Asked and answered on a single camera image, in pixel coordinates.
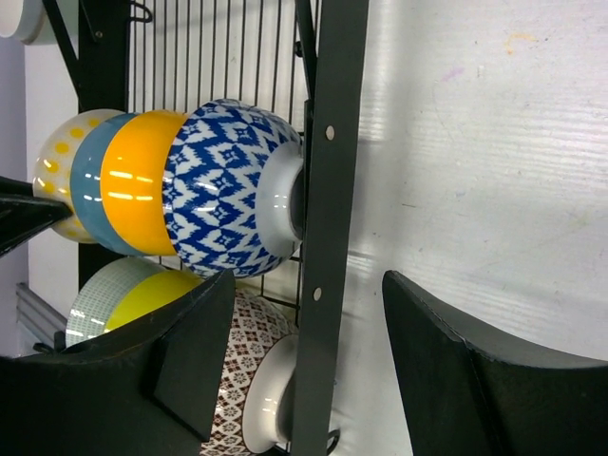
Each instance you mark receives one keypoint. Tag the brown scale patterned bowl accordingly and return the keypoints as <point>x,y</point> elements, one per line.
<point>256,389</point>

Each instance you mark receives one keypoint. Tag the aluminium mounting rail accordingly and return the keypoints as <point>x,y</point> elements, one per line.
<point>41,328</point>

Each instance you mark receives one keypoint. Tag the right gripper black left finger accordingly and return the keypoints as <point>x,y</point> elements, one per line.
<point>149,387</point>

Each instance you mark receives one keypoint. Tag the lime yellow bowl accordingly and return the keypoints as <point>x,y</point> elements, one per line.
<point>151,294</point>

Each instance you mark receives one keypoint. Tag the pale grey-green bowl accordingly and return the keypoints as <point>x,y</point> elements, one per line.
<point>101,294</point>

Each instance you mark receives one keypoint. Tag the white ceramic bowl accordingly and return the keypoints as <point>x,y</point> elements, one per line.
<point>21,20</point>

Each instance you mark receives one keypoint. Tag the blue ceramic bowl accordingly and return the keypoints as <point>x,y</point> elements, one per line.
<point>85,178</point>

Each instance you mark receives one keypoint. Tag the orange ceramic bowl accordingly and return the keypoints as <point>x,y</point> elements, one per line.
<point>131,180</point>

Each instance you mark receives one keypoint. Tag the blue zigzag patterned bowl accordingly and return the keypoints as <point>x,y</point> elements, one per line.
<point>232,190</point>

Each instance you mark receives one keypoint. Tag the yellow checkered bowl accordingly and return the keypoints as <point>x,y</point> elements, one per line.
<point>51,175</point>

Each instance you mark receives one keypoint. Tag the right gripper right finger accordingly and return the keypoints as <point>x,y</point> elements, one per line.
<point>469,388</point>

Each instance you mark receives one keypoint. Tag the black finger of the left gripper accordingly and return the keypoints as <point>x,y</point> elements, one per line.
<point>23,216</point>

